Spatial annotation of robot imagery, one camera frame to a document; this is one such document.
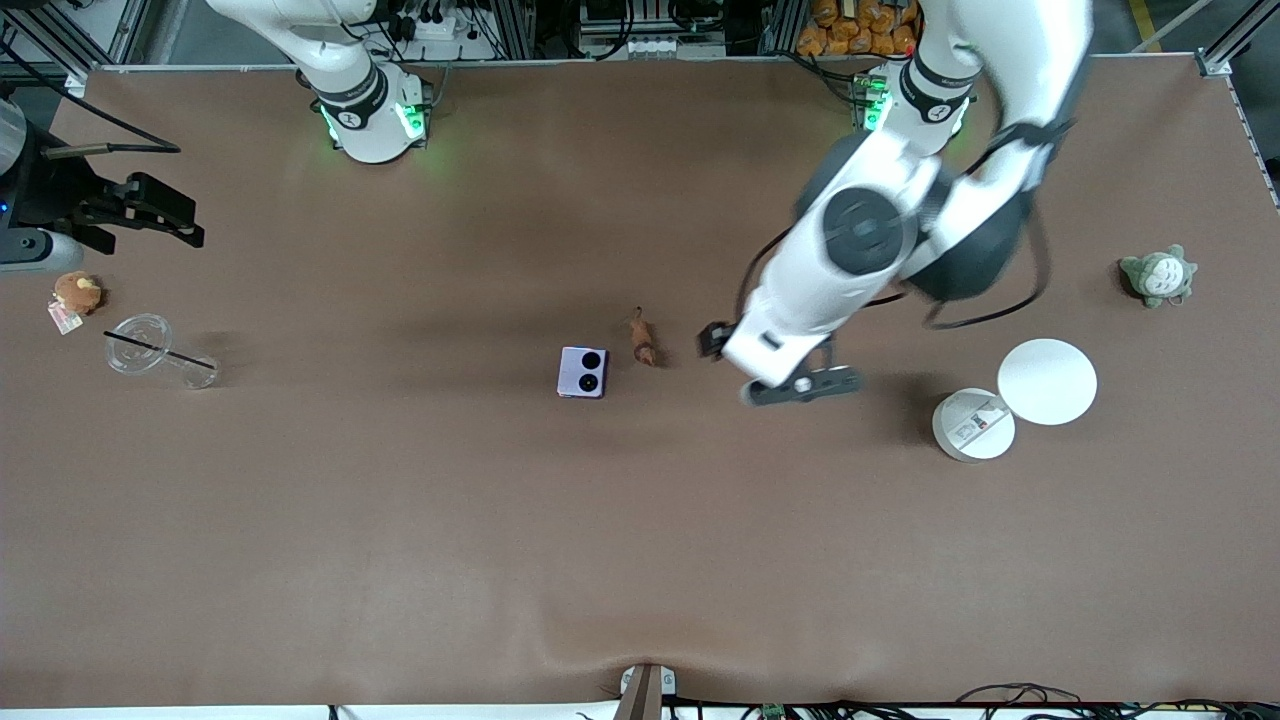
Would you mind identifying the brown lion statue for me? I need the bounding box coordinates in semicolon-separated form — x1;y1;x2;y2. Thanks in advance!
627;306;659;368

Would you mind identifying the lilac flip phone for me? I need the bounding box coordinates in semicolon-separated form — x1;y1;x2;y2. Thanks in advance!
557;346;609;400

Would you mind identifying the brown plush toy with tag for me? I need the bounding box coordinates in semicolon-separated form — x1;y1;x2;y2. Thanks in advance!
47;271;105;336

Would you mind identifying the clear plastic cup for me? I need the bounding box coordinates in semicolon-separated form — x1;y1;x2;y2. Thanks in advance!
104;313;220;391

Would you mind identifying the black straw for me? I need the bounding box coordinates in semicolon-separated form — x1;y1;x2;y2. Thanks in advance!
103;331;217;370

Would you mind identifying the white round box with label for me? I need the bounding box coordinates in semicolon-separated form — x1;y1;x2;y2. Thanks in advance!
931;388;1017;464

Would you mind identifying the white round plate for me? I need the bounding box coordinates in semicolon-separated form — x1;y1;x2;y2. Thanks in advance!
997;338;1099;427

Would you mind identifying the orange stuffed items pile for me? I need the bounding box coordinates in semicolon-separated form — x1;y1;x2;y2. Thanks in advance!
796;0;922;59

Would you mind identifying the white power strip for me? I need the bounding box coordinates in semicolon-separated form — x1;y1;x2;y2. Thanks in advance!
392;3;503;63

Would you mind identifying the grey equipment box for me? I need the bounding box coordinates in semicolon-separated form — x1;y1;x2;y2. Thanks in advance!
578;0;728;61

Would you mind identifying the grey green plush toy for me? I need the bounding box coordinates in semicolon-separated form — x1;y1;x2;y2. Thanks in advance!
1118;244;1199;310

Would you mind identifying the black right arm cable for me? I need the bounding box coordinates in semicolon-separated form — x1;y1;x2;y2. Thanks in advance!
0;35;183;161

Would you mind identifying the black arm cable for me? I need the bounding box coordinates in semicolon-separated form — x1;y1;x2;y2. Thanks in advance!
0;35;183;161
698;120;1076;363

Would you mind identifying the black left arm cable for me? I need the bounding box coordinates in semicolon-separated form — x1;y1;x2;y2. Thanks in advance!
698;120;1076;363

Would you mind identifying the aluminium frame profile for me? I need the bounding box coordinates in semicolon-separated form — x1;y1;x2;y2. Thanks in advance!
1195;0;1280;78
0;0;153;97

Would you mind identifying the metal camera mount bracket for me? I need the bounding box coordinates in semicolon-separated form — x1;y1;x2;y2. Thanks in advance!
614;662;679;720

